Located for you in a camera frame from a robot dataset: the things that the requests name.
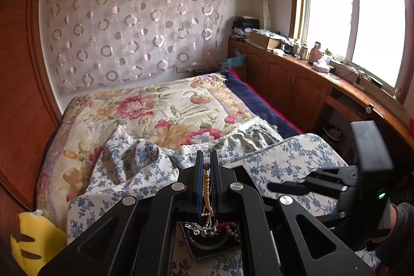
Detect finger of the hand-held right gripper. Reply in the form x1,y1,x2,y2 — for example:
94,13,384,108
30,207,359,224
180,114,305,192
299,165,360,188
267,181,350,226

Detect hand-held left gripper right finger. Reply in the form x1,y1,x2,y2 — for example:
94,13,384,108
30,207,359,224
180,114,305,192
210,151,380,276

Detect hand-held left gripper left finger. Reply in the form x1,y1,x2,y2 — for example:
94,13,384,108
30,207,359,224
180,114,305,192
38,151,205,276

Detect pearl necklace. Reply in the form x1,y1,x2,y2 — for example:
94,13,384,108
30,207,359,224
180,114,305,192
201,163,217,226

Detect silver chain necklace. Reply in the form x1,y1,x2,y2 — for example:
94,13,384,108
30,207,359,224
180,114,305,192
184,220,224,238

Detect dark bead bracelet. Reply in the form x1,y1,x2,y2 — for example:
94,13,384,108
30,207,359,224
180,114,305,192
220,221,240,235

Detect black square box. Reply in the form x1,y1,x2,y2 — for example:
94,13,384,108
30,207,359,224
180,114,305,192
176,220,242,261

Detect blue floral bed sheet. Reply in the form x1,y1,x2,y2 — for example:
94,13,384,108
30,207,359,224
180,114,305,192
66,122,382,276

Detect pink floral quilt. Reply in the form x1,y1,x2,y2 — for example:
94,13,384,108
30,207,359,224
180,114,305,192
35,74,279,212

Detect navy blue blanket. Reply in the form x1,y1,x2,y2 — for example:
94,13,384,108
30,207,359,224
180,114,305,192
223,69,305,140

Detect wooden side cabinet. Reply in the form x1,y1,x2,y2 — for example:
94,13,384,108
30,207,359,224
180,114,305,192
227,38,414,149

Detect tissue box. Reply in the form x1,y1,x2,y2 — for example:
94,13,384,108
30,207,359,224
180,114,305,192
312,60,331,73

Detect pink bottle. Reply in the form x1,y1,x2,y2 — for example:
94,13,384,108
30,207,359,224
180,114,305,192
310,41,324,64

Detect teal plastic bag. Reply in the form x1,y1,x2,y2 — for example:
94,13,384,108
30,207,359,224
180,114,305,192
219,50,248,70

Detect cardboard box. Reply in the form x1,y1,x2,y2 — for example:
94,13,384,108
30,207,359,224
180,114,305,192
248,29,283,51

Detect wooden framed window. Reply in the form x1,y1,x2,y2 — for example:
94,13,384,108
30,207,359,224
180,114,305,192
290,0,414,110

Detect pile of dark clothes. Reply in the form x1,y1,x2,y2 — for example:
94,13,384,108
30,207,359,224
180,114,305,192
230,16,259,41

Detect yellow plush toy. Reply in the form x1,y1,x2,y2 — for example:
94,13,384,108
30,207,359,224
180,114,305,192
10,211,67,276

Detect circle patterned wall cloth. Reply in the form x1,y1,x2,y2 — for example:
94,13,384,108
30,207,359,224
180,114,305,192
39,0,227,93

